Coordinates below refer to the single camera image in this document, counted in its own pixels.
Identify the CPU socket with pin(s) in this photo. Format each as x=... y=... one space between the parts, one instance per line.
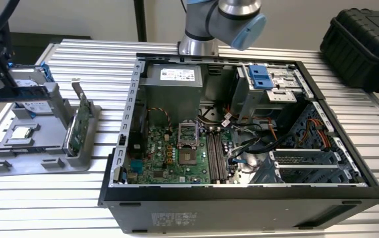
x=187 y=156

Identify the blue plastic drive latch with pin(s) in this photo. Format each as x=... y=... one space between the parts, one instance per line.
x=257 y=74

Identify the green graphics card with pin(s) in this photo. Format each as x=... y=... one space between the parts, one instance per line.
x=80 y=124

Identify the grey parts rack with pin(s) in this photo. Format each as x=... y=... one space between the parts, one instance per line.
x=53 y=124

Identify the black PC case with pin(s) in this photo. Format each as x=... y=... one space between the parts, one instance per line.
x=208 y=213

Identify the RAM stick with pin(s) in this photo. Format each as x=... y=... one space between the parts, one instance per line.
x=11 y=95
x=27 y=149

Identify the black hard carrying case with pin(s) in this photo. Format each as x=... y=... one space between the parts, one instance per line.
x=360 y=49

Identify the black case fan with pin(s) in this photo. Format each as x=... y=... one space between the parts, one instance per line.
x=136 y=138

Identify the black cabinet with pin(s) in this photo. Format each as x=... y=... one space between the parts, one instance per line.
x=27 y=49

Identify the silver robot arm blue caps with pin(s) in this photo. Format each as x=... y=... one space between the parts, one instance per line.
x=208 y=19

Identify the silver CPU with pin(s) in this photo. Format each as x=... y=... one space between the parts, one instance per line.
x=21 y=131

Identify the grey power supply unit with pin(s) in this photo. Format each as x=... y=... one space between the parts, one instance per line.
x=172 y=99

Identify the green motherboard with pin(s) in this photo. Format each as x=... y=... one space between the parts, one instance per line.
x=192 y=173

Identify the grey metal disk bay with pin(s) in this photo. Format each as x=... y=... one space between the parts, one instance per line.
x=301 y=155

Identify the black vertical pole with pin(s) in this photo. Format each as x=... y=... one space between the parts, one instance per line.
x=140 y=19

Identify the metal drive bay cage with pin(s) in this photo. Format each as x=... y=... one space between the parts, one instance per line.
x=251 y=104

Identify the black RAM slot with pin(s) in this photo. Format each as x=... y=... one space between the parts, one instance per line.
x=221 y=156
x=213 y=156
x=217 y=156
x=209 y=156

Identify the hard disk in blue carrier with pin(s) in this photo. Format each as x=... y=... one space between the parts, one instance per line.
x=36 y=107

